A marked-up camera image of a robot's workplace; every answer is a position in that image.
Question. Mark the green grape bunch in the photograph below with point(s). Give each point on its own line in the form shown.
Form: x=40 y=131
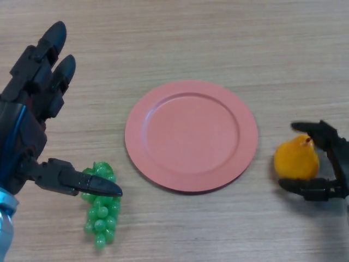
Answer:
x=101 y=223

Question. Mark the pink round plate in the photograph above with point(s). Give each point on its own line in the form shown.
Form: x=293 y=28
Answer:
x=191 y=136

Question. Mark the yellow pear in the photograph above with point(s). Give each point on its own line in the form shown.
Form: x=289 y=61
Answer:
x=297 y=161

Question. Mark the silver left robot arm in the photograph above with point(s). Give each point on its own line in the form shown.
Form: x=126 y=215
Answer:
x=5 y=229

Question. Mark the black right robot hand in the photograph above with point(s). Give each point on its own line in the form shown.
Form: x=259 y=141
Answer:
x=340 y=163

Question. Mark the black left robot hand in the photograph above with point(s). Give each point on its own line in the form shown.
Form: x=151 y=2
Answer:
x=19 y=133

